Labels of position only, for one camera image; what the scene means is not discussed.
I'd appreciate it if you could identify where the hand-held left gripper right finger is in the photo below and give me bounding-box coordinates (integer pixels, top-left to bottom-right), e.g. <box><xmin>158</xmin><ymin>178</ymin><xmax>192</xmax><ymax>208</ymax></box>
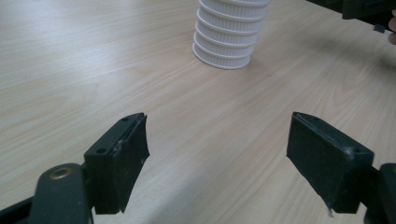
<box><xmin>286</xmin><ymin>111</ymin><xmax>375</xmax><ymax>217</ymax></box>

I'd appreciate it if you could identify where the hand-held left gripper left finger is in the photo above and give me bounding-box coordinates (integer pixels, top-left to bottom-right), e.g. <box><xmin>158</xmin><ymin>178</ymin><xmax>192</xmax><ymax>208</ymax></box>
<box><xmin>83</xmin><ymin>112</ymin><xmax>150</xmax><ymax>216</ymax></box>

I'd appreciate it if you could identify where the stack of white paper cups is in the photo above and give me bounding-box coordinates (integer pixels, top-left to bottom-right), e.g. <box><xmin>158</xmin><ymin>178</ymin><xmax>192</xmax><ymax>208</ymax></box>
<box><xmin>191</xmin><ymin>0</ymin><xmax>273</xmax><ymax>70</ymax></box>

